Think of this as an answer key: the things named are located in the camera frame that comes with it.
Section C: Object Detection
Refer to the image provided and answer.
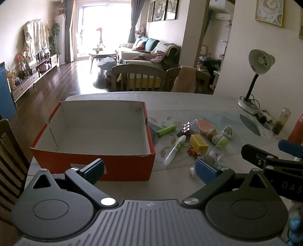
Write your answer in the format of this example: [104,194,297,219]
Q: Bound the red dragon keychain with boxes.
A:
[183,140,199,157]

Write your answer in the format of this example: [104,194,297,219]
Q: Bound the yellow toy block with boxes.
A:
[190,134,209,155]

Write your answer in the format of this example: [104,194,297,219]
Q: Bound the green-lidded label jar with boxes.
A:
[206,128,229,148]

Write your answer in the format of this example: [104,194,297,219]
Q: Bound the white green glue pen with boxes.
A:
[163,135,186,166]

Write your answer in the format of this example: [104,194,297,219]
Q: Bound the green highlighter marker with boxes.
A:
[157,125,177,137]

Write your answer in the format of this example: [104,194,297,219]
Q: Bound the small white robot toy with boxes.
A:
[189,167,196,178]

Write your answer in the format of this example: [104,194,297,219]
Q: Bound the red bottle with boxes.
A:
[287,115,303,145]

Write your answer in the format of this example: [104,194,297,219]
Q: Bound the small clear plastic bottle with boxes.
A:
[204,146,224,166]

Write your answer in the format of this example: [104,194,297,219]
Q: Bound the correction tape dispenser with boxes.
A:
[222,126,234,140]

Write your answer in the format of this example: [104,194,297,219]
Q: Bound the pink heart-shaped dish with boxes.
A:
[197,120,214,135]

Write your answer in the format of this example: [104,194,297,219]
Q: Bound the red cardboard box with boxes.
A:
[31,100,155,181]

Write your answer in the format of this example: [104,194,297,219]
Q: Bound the pink binder clips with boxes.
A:
[181,119,198,135]

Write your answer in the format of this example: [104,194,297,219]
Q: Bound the near wooden chair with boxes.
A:
[0,119,30,226]

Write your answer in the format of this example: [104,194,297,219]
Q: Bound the grey desk lamp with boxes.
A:
[238,49,276,115]

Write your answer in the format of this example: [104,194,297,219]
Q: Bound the chair with tan cloth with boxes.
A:
[165,66,211,94]

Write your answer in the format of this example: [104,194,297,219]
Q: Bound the blue cabinet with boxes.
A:
[0,62,16,120]

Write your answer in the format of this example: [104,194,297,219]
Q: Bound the dark wooden dining chair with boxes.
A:
[111,64,166,92]

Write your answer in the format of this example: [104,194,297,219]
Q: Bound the long wooden TV cabinet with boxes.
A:
[11,54,60,103]

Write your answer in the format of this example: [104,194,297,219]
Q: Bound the wooden coffee table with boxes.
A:
[89,48,117,72]

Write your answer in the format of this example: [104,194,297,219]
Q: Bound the beige sofa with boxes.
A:
[116,35,180,71]

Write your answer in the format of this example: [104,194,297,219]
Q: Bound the framed colourful wall picture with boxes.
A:
[255,0,285,27]

